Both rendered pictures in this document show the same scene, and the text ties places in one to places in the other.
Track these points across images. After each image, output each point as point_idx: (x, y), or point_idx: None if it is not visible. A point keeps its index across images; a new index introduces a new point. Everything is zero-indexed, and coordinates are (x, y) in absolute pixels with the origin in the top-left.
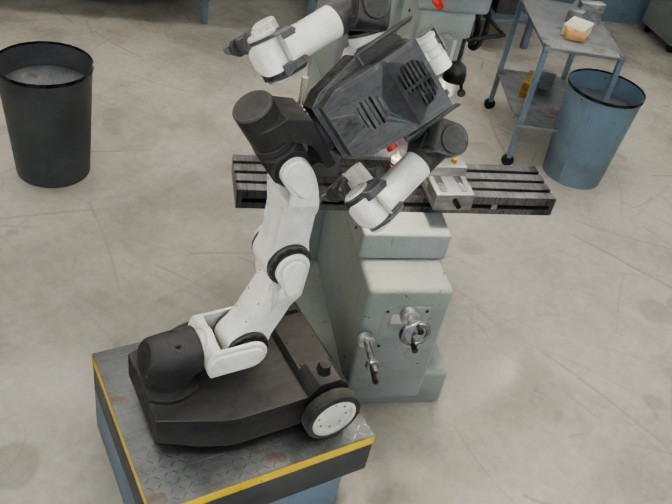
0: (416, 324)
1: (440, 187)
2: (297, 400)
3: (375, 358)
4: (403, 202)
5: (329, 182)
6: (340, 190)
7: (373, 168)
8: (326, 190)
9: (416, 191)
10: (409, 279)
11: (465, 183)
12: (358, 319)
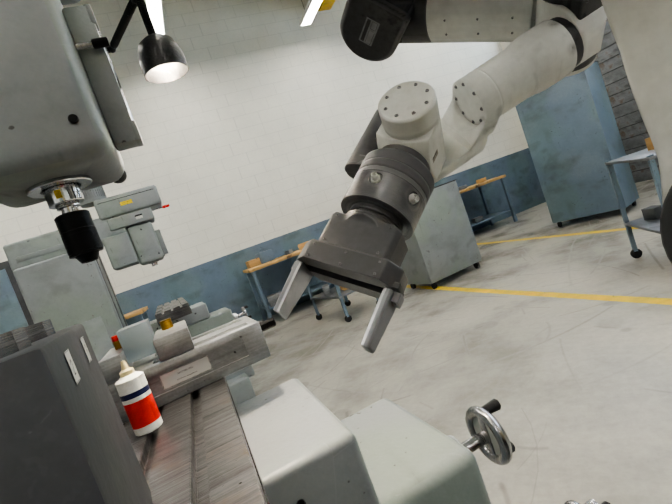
0: (485, 409)
1: (233, 329)
2: None
3: (570, 502)
4: (235, 408)
5: (186, 492)
6: (418, 199)
7: (375, 122)
8: (382, 276)
9: (211, 388)
10: (396, 430)
11: (213, 329)
12: None
